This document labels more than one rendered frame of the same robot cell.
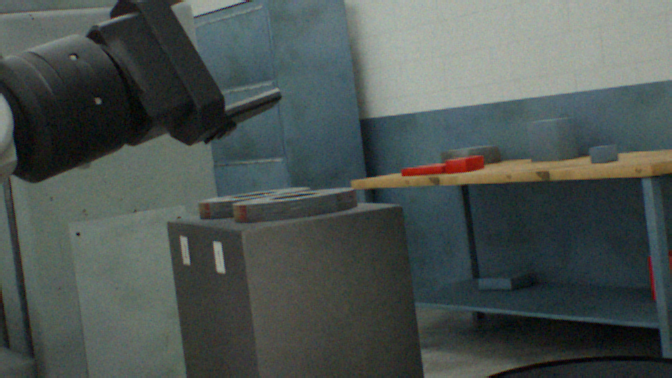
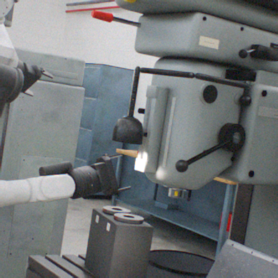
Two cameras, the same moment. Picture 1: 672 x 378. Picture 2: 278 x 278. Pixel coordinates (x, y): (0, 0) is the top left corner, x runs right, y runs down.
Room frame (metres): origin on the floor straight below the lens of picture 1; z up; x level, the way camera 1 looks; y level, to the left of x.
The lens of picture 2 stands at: (-0.82, 0.15, 1.50)
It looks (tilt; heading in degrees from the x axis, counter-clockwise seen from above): 3 degrees down; 357
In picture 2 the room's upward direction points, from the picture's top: 9 degrees clockwise
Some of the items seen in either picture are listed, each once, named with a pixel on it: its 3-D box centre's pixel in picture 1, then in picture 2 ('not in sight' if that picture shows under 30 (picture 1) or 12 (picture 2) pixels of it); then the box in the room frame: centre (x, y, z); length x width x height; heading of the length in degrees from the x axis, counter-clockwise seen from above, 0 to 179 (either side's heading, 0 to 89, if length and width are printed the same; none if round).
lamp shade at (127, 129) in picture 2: not in sight; (128, 129); (0.58, 0.09, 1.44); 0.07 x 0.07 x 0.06
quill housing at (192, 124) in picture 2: not in sight; (188, 123); (0.69, -0.07, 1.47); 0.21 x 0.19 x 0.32; 32
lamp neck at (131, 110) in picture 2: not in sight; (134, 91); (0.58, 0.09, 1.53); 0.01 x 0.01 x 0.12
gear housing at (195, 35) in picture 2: not in sight; (213, 44); (0.71, -0.10, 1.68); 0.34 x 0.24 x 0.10; 122
